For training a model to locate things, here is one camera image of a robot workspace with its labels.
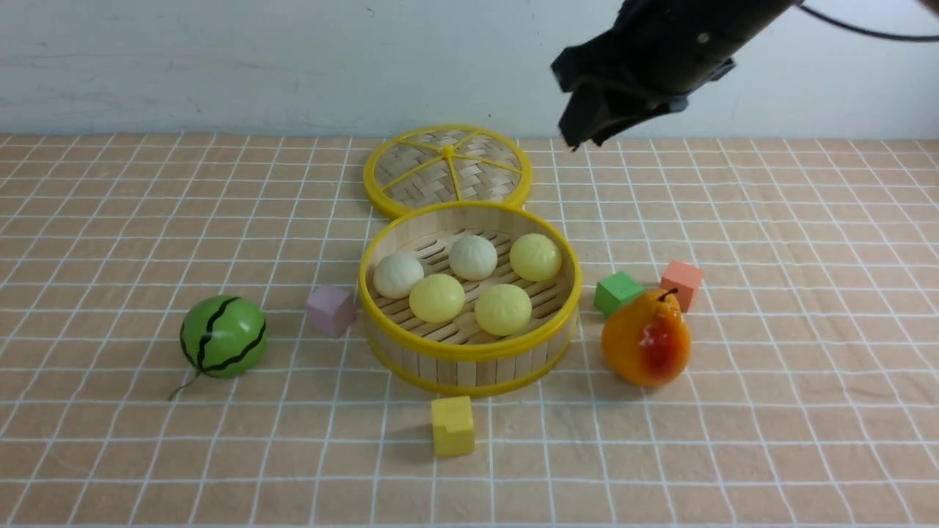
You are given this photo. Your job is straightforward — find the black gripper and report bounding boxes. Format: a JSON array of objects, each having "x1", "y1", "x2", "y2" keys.
[{"x1": 551, "y1": 1, "x2": 794, "y2": 151}]

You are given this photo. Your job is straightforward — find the yellow bun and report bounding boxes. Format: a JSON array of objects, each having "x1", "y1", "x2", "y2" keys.
[
  {"x1": 474, "y1": 284, "x2": 533, "y2": 337},
  {"x1": 409, "y1": 274, "x2": 466, "y2": 323},
  {"x1": 509, "y1": 233, "x2": 563, "y2": 283}
]

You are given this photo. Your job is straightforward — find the white bun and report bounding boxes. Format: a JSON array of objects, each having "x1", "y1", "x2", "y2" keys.
[
  {"x1": 448, "y1": 235, "x2": 497, "y2": 281},
  {"x1": 373, "y1": 253, "x2": 425, "y2": 298}
]

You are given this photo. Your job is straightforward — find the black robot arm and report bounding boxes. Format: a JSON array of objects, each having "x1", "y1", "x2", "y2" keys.
[{"x1": 551, "y1": 1, "x2": 794, "y2": 148}]

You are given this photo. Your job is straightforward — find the yellow bamboo steamer lid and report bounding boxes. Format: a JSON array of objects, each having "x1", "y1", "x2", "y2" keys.
[{"x1": 362, "y1": 125, "x2": 533, "y2": 219}]

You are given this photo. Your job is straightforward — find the yellow bamboo steamer tray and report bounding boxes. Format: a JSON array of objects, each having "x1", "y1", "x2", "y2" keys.
[{"x1": 358, "y1": 202, "x2": 583, "y2": 397}]

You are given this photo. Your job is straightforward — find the orange cube block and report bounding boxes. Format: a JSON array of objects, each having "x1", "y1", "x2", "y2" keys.
[{"x1": 660, "y1": 260, "x2": 704, "y2": 313}]

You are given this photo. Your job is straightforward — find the green cube block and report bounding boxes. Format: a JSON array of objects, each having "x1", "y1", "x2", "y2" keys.
[{"x1": 593, "y1": 271, "x2": 646, "y2": 318}]

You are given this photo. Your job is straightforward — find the orange toy pear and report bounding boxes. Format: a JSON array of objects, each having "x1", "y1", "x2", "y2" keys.
[{"x1": 600, "y1": 287, "x2": 692, "y2": 389}]

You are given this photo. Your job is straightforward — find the pink cube block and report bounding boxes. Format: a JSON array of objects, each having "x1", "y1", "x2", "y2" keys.
[{"x1": 306, "y1": 285, "x2": 356, "y2": 338}]

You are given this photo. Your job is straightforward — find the yellow cube block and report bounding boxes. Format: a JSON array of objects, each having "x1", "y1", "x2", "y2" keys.
[{"x1": 431, "y1": 395, "x2": 475, "y2": 458}]

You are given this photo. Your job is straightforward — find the green toy watermelon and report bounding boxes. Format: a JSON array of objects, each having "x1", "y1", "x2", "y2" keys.
[{"x1": 168, "y1": 296, "x2": 268, "y2": 400}]

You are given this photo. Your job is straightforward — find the black cable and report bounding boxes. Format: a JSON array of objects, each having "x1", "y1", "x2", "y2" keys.
[{"x1": 796, "y1": 0, "x2": 939, "y2": 43}]

